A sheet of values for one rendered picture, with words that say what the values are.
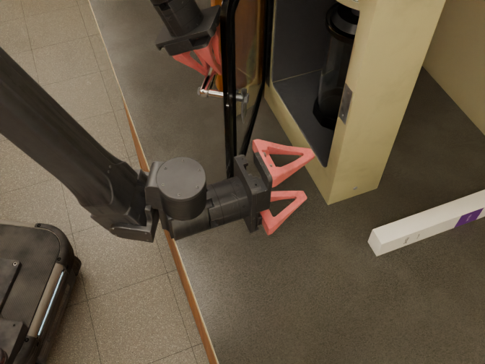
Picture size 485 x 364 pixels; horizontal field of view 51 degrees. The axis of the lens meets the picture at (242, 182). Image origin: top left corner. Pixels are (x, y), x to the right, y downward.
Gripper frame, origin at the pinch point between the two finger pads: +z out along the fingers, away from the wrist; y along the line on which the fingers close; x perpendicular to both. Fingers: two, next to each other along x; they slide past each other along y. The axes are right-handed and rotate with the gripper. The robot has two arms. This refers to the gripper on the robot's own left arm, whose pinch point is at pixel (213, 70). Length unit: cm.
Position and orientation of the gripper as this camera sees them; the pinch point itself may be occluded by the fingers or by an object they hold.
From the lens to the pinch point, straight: 85.8
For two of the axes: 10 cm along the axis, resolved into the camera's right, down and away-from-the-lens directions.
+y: -8.8, 0.9, 4.6
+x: -2.2, 7.8, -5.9
